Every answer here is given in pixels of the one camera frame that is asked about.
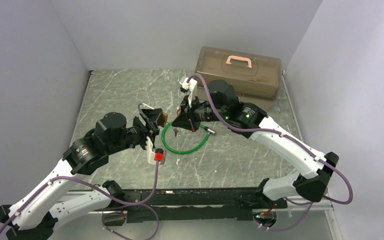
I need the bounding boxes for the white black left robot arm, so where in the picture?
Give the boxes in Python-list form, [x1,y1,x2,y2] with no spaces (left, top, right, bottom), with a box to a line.
[0,108,167,240]

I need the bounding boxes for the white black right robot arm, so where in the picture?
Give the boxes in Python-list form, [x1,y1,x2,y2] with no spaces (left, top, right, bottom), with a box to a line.
[171,77,339,208]

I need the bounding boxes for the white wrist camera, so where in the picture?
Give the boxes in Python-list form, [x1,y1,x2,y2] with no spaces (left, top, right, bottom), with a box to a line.
[145,136,166,165]
[179,76,198,108]

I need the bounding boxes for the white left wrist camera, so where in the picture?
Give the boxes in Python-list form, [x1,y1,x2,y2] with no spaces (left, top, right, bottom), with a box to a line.
[145,136,166,165]

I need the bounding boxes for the beige plastic toolbox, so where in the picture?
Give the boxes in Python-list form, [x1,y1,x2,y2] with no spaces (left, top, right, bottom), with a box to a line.
[195,46,282,112]

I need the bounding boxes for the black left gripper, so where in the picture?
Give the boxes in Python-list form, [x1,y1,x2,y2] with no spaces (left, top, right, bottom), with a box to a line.
[106,109,162,155]

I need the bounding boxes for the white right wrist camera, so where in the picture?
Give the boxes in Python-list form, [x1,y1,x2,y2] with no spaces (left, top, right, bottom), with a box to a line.
[179,76,198,108]

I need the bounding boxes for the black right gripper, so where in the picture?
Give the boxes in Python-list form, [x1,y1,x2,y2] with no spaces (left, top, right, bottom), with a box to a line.
[171,93,228,133]

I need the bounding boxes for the brass padlock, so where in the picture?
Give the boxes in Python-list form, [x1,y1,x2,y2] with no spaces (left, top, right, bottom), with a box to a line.
[137,103,169,128]

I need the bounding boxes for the green cable loop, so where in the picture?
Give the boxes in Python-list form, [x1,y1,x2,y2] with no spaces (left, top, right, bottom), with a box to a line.
[161,122,217,156]

